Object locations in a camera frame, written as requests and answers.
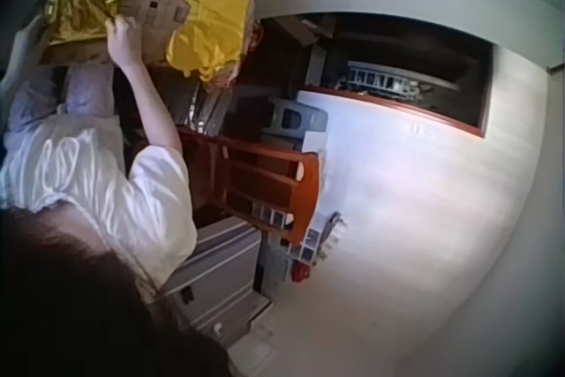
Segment red-brown wooden chair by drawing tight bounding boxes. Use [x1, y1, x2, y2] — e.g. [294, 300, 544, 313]
[176, 124, 322, 246]

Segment person's left hand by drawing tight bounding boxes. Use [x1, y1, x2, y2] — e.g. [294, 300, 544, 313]
[15, 14, 51, 64]

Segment white storage case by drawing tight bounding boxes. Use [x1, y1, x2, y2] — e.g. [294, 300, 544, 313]
[162, 216, 273, 348]

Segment gold foil bag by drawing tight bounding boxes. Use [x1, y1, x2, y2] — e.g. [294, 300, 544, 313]
[42, 0, 125, 46]

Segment grey concrete block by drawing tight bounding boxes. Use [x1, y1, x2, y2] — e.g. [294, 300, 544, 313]
[263, 97, 330, 142]

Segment person's right hand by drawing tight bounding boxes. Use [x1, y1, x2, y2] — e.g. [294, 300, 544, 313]
[106, 14, 146, 69]

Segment yellow plastic bag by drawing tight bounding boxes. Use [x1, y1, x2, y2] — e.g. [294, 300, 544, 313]
[164, 0, 263, 84]

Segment brown cardboard box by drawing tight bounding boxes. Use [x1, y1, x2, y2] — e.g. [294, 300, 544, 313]
[38, 0, 260, 70]

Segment grey metal ladder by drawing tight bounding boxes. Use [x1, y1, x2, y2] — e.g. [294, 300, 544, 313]
[342, 60, 423, 98]

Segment silver metal sheets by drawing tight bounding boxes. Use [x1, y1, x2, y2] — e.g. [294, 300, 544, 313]
[175, 79, 235, 136]

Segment bundle of grey metal profiles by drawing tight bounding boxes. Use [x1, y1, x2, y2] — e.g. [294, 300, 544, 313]
[290, 211, 348, 268]

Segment person's legs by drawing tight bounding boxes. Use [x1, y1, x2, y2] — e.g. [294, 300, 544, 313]
[6, 61, 127, 133]

